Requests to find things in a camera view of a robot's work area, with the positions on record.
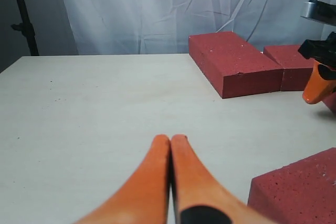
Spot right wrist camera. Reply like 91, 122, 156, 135
300, 0, 335, 26

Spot long red brick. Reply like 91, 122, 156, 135
248, 147, 335, 223

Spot back row left red brick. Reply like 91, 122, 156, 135
263, 45, 313, 91

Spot black stand pole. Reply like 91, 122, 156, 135
11, 0, 39, 56

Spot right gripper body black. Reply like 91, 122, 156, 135
298, 32, 335, 80

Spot angled red brick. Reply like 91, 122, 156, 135
188, 31, 283, 99

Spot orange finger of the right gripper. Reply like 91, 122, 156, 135
302, 60, 333, 104

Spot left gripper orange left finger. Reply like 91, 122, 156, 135
76, 134, 171, 224

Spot white backdrop cloth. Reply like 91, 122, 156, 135
64, 0, 335, 55

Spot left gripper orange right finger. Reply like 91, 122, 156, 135
171, 134, 265, 223

